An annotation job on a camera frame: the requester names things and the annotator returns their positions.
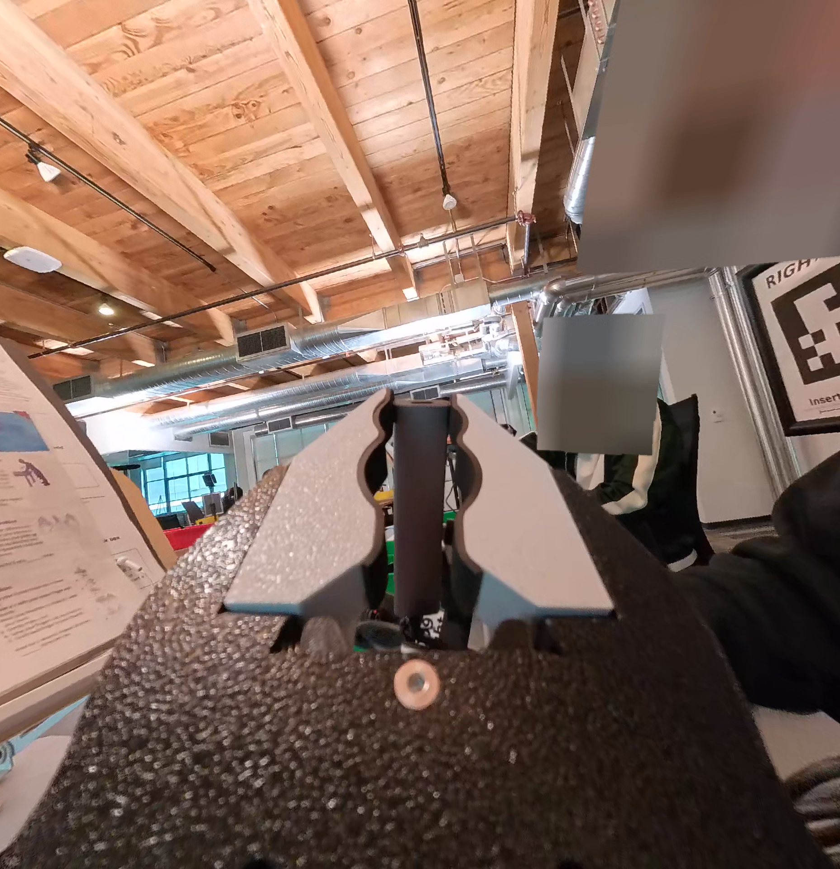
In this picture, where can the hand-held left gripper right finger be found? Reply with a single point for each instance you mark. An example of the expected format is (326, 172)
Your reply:
(535, 536)

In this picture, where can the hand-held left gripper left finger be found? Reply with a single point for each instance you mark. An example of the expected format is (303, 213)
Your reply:
(304, 536)

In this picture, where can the person's right forearm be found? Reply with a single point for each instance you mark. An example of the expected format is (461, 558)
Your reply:
(786, 597)

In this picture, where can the white track light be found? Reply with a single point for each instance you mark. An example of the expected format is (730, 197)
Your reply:
(48, 170)
(449, 201)

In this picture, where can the silver ceiling duct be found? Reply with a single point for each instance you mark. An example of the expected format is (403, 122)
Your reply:
(324, 339)
(324, 400)

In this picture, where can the grey ceiling vent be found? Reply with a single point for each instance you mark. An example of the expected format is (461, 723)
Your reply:
(262, 343)

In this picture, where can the grey USB hub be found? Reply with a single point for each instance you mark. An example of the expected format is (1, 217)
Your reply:
(420, 509)

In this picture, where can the red plastic bin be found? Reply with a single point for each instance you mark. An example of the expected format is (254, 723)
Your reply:
(189, 536)

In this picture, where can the silver vertical duct pipe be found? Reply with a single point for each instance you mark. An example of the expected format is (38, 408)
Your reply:
(752, 373)

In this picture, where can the wooden document stand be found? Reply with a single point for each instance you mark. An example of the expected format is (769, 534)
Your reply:
(148, 529)

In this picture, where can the blue header exercise sheet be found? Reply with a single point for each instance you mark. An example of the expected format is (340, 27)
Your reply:
(39, 543)

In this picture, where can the white ceiling access point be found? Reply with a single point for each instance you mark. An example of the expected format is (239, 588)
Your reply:
(31, 258)

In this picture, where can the white instruction sheet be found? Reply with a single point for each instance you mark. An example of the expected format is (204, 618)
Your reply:
(5, 373)

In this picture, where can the striped grey cloth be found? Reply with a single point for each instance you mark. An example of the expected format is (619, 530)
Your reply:
(824, 808)

